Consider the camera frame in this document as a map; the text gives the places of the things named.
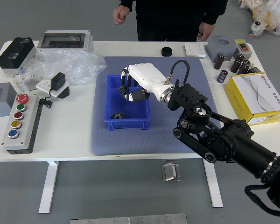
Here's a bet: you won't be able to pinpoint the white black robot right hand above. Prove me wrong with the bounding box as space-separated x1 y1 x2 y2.
118 63 172 103

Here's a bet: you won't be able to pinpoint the person's left hand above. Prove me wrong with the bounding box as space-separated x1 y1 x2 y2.
197 22 216 41

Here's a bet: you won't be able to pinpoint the person's right hand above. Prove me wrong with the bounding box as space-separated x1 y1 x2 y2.
113 5 131 26

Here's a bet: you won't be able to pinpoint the small black gear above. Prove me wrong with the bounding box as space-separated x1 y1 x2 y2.
118 84 131 95

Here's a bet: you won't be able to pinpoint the blue plastic box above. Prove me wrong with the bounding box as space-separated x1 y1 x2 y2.
104 74 152 131

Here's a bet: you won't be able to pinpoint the big black gear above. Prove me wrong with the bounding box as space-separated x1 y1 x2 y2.
110 112 126 120

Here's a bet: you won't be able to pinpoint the distribution box with clear cover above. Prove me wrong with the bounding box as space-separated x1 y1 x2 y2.
37 29 94 53

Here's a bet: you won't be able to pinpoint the yellow white carton box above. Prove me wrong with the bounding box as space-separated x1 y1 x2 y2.
224 72 280 126

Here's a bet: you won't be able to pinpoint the grey block with round hole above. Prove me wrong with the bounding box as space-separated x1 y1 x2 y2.
205 35 238 63

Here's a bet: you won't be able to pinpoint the person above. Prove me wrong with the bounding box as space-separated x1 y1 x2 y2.
113 0 228 42

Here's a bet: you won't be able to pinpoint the brown cylindrical capacitor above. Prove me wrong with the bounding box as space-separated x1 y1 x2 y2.
237 60 252 75
230 54 245 73
213 54 225 70

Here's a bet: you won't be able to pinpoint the dark cylindrical capacitor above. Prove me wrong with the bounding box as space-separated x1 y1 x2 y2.
216 69 228 84

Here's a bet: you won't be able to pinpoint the white plush toy black cap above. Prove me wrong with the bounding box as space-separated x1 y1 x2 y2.
251 21 266 37

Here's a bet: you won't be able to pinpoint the grey-blue foam mat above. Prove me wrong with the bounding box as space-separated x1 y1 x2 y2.
91 56 225 156

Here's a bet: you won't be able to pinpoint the clear plastic bag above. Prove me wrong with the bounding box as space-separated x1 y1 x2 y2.
22 49 107 86

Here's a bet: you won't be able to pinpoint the plastic-wrapped plush toys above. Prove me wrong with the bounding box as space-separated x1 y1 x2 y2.
238 0 280 36

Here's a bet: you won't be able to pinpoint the black power adapter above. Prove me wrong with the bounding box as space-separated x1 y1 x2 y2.
50 72 66 91

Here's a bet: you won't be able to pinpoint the white power socket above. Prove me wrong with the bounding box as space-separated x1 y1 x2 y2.
35 79 70 98

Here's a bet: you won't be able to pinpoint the small white connector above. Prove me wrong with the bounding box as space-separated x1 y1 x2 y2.
14 73 42 86

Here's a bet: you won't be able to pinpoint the white table leg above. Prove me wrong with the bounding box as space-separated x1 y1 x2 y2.
203 160 224 208
39 161 59 214

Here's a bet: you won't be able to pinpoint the grey push-button control station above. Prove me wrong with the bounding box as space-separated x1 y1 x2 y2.
1 93 43 154

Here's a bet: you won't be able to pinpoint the white wall switch panel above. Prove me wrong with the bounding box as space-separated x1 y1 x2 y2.
184 42 206 57

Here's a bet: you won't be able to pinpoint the grey two-button switch box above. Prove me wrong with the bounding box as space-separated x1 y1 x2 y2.
232 39 252 60

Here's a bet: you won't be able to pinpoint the metal bracket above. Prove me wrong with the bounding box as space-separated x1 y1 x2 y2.
161 162 182 182

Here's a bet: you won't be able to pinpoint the black adapter cord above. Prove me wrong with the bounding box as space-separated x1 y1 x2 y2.
38 88 53 109

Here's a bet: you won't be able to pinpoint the black-lidded white enclosure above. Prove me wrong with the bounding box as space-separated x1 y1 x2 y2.
0 37 37 75

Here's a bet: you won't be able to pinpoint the grey enclosure with window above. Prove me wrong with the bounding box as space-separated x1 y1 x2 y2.
0 82 17 119

